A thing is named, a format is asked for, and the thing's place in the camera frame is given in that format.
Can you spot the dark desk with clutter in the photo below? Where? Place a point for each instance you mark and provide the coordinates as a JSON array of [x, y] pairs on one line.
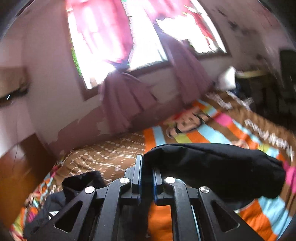
[[267, 94]]

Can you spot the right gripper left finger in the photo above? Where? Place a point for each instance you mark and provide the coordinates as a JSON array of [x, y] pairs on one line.
[[133, 195]]

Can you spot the right purple curtain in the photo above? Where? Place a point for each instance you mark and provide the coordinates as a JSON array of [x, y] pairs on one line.
[[192, 79]]

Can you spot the purple curtain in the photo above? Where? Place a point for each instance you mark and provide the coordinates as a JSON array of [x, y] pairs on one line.
[[192, 79], [123, 96]]

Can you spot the black puffer jacket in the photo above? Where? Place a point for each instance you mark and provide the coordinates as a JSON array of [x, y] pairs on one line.
[[203, 184]]

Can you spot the window with dark frame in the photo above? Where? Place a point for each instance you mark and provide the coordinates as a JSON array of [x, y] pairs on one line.
[[89, 43]]

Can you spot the left purple curtain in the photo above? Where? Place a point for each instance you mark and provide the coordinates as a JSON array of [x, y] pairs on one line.
[[123, 96]]

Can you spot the colourful brown bedspread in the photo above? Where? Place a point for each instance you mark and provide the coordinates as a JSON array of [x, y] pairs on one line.
[[220, 117]]

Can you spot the wooden headboard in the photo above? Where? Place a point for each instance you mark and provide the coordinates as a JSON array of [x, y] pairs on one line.
[[23, 168]]

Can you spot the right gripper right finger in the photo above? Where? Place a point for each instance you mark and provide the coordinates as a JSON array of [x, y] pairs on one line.
[[158, 189]]

